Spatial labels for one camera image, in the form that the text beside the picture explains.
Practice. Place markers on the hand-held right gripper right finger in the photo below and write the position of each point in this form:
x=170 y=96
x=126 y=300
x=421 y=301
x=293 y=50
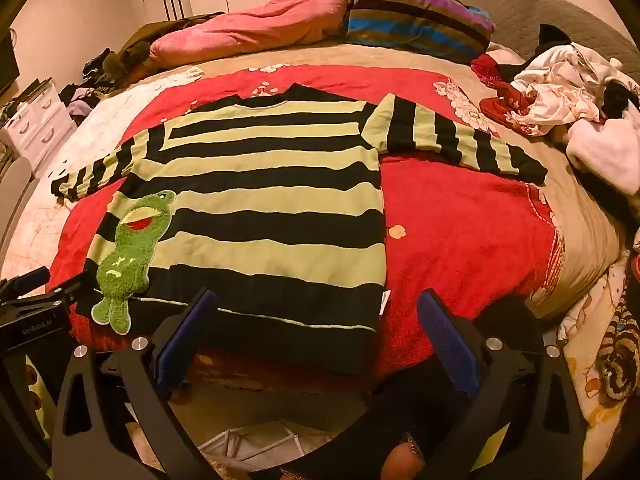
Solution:
x=450 y=345

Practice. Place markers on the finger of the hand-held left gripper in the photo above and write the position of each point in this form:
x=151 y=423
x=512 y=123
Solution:
x=30 y=277
x=75 y=289

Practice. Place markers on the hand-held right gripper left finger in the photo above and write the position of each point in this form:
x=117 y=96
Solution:
x=182 y=335

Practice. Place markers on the green black striped frog sweater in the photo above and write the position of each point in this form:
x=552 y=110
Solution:
x=275 y=210

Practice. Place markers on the pile of dark clothes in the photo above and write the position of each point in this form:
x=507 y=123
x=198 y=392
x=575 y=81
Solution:
x=87 y=87

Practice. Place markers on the grey chair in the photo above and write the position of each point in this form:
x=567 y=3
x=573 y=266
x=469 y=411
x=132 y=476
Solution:
x=15 y=185

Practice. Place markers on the red floral blanket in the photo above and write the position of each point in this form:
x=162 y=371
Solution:
x=450 y=240

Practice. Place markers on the cartoon printed blanket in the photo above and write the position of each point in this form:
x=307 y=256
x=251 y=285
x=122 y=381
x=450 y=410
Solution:
x=590 y=340

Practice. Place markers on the white drawer cabinet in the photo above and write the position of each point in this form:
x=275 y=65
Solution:
x=40 y=115

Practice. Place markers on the black yellow striped cloth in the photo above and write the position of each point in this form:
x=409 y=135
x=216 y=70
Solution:
x=620 y=355

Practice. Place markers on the black television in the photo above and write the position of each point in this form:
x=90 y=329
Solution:
x=6 y=67

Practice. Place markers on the red printed cloth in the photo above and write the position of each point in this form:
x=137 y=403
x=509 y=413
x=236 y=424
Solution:
x=500 y=105

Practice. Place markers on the olive coat with fur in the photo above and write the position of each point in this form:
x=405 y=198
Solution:
x=135 y=50

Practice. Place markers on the white fleece garment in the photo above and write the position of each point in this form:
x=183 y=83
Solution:
x=610 y=150

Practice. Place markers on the cream printed cloth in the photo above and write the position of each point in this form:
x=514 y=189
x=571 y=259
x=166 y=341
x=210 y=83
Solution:
x=555 y=90

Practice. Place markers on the pink quilt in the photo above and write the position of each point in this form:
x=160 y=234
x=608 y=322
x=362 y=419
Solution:
x=250 y=30

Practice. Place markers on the multicolour striped pillow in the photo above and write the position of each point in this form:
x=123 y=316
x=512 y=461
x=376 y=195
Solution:
x=415 y=20

